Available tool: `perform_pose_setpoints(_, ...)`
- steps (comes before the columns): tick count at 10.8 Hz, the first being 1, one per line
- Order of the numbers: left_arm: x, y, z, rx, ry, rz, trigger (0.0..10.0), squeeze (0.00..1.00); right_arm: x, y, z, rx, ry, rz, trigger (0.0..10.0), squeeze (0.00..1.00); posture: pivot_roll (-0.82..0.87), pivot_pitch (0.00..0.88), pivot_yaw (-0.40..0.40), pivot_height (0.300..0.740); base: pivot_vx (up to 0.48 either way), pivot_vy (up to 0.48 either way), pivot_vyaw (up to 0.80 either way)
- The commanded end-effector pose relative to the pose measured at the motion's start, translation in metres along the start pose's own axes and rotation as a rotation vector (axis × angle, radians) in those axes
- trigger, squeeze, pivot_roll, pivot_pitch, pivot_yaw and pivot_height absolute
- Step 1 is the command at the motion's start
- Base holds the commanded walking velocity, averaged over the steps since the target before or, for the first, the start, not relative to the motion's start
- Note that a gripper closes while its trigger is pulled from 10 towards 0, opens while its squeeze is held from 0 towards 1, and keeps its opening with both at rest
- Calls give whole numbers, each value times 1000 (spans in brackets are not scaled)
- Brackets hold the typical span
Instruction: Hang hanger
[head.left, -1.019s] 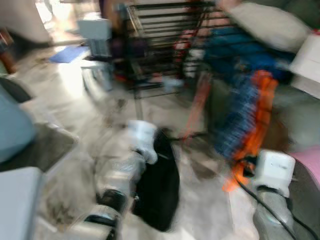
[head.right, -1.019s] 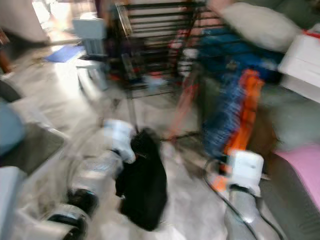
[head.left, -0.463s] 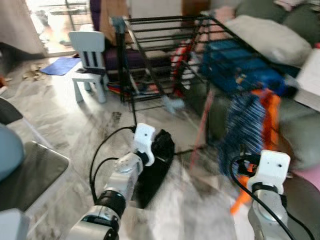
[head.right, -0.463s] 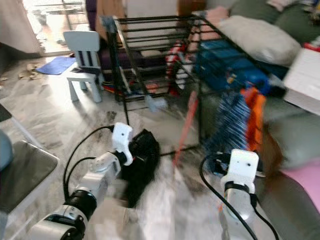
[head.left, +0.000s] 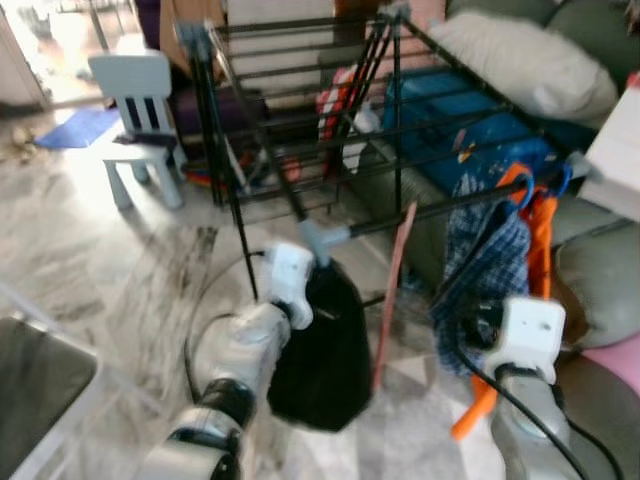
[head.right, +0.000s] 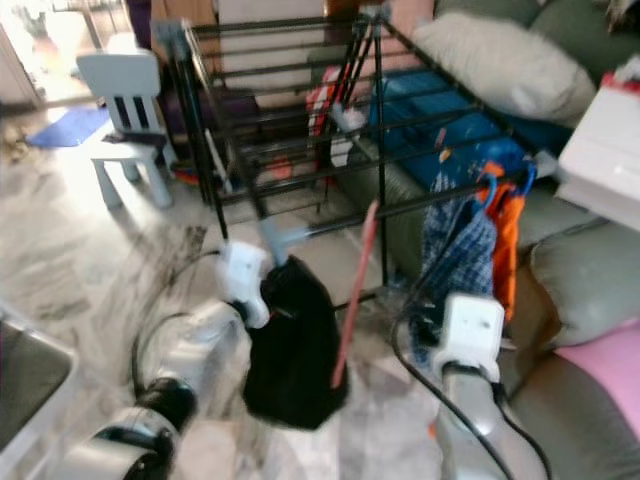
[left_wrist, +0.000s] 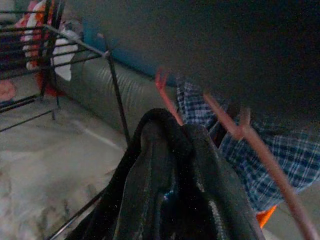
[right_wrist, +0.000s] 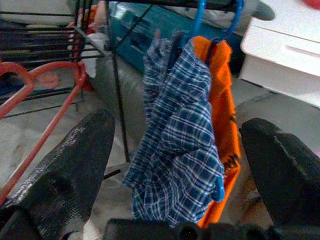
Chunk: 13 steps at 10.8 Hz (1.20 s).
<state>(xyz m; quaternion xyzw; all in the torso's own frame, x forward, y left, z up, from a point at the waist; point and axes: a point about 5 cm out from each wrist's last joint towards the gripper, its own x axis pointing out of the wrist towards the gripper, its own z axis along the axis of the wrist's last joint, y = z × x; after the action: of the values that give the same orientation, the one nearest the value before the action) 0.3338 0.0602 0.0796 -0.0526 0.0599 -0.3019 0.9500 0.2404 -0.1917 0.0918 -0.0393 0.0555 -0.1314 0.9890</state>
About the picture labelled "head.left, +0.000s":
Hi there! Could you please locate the pink plastic hanger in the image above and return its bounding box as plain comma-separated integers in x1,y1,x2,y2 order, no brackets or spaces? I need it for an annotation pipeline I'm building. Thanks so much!
370,200,419,393

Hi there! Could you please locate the black garment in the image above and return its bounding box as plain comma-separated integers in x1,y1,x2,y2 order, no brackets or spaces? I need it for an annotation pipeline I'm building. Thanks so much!
267,258,373,433

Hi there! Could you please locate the blue plastic hanger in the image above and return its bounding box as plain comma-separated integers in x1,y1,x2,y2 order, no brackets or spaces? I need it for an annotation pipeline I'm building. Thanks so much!
553,163,577,198
510,172,537,213

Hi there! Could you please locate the blue plaid shirt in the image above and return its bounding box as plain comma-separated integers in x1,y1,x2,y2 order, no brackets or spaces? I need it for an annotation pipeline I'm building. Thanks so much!
430,175,531,376

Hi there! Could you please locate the orange garment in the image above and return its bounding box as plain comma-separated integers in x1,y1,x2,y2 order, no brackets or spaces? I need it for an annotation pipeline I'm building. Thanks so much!
450,160,561,441

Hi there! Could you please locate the grey green leather sofa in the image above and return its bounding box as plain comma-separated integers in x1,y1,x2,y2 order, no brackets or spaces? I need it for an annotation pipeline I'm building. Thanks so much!
350,0,640,480

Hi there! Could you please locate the blue bag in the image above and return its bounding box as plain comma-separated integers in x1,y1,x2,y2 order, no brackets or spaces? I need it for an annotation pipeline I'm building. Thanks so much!
385,70,561,196

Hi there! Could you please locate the black metal drying rack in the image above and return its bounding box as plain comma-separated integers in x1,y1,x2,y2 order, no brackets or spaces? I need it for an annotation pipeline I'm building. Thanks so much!
175,5,601,306

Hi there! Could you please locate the white plastic drawer box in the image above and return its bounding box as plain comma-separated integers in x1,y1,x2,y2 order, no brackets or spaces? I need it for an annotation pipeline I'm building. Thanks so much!
580,85,640,223

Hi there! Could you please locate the beige pillow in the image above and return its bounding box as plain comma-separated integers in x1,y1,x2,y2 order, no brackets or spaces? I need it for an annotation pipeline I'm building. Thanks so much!
428,10,619,128

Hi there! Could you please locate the red white striped cloth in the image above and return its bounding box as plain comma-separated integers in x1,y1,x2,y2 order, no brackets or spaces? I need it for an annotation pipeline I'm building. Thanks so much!
316,65,363,143

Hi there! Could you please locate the pale plastic child chair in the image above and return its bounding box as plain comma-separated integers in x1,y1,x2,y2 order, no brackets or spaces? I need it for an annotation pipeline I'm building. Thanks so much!
88,52,189,213

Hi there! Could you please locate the blue floor mat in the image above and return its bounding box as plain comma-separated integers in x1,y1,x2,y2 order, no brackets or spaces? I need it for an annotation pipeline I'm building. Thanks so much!
35,107,123,151

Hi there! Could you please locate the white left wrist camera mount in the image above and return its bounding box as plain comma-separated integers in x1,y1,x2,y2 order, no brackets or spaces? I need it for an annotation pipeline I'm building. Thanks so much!
258,243,316,331

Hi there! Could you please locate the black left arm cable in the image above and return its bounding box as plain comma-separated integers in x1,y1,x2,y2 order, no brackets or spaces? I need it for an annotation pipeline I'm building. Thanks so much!
183,250,266,401

